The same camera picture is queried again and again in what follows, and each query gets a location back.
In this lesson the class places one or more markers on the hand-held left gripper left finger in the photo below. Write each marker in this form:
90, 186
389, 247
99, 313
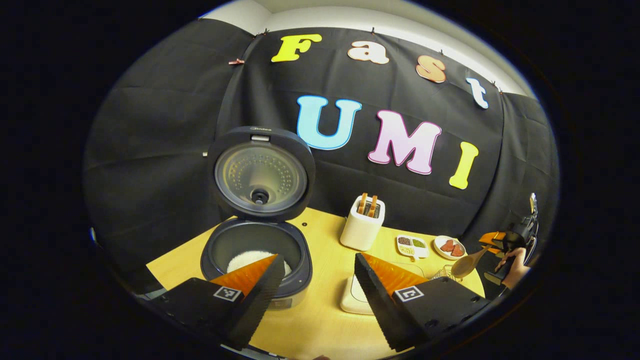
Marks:
260, 305

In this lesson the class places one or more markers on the toast bread slice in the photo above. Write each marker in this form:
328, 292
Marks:
373, 206
362, 204

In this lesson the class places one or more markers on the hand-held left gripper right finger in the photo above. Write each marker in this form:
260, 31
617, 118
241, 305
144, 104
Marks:
377, 310

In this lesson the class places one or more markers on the wooden spoon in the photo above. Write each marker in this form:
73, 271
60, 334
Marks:
462, 267

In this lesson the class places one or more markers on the white round plate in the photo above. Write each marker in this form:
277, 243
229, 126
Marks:
438, 250

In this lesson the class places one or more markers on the white toaster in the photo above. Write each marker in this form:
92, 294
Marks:
360, 232

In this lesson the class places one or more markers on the white divided dish of beans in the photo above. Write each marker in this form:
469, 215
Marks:
412, 246

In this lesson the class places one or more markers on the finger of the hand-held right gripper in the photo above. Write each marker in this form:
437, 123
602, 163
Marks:
492, 239

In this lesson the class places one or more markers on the red meat slice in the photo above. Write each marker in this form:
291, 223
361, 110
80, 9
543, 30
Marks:
458, 250
447, 246

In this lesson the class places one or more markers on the black rice cooker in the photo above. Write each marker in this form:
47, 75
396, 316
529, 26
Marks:
260, 170

